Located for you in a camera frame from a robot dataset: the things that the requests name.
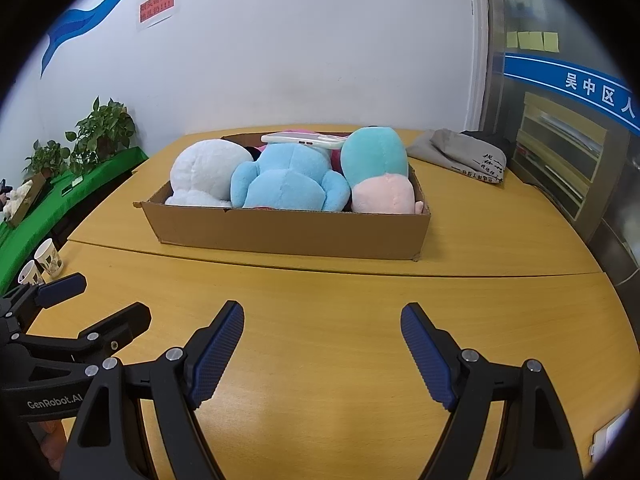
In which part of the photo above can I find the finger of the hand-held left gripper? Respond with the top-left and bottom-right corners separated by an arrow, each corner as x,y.
22,302 -> 152,363
0,273 -> 87,333

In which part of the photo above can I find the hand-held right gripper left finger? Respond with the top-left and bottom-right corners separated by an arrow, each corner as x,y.
60,301 -> 245,480

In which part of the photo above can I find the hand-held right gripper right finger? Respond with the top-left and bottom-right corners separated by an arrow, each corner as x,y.
400,303 -> 585,480

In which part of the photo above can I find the panda plush toy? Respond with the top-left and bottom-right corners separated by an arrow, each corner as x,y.
165,139 -> 255,207

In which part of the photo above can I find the light blue plush toy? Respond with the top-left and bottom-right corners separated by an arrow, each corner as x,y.
230,142 -> 352,212

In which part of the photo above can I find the pink and teal pig plush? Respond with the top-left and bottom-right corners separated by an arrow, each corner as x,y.
340,126 -> 425,215

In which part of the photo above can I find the white phone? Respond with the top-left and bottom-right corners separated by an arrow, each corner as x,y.
261,131 -> 351,151

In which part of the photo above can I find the wooden desktop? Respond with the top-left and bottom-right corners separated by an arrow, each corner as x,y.
20,125 -> 640,480

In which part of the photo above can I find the printed paper cup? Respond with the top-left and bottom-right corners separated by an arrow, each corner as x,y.
18,260 -> 45,287
34,238 -> 63,278

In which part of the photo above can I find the green tablecloth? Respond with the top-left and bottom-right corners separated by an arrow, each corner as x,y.
0,146 -> 150,295

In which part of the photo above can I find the small brown cardboard box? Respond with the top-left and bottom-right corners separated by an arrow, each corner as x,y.
5,175 -> 51,228

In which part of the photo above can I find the white fluffy toy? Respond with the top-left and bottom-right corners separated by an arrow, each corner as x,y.
0,182 -> 33,218

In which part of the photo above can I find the small potted green plant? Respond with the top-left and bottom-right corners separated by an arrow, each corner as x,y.
24,140 -> 72,181

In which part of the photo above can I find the large potted green plant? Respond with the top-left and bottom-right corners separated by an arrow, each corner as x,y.
65,96 -> 137,173

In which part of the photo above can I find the white desk socket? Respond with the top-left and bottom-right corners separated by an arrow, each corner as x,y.
590,410 -> 632,466

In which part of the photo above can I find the grey cloth bag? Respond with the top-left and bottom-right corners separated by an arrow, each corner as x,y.
406,129 -> 507,187

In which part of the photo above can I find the magenta plush toy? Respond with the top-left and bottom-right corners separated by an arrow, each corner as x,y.
247,145 -> 346,173

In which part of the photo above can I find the black cloth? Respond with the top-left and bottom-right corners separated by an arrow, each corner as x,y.
460,131 -> 513,171

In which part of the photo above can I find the yellow document shelf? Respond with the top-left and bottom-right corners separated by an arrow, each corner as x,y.
512,91 -> 613,221

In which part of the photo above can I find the blue window banner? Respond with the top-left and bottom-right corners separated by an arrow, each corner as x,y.
503,52 -> 640,136

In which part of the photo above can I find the blue wall decal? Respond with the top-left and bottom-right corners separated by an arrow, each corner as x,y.
40,0 -> 186,78

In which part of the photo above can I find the red wall sign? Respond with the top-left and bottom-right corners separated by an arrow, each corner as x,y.
137,0 -> 177,32

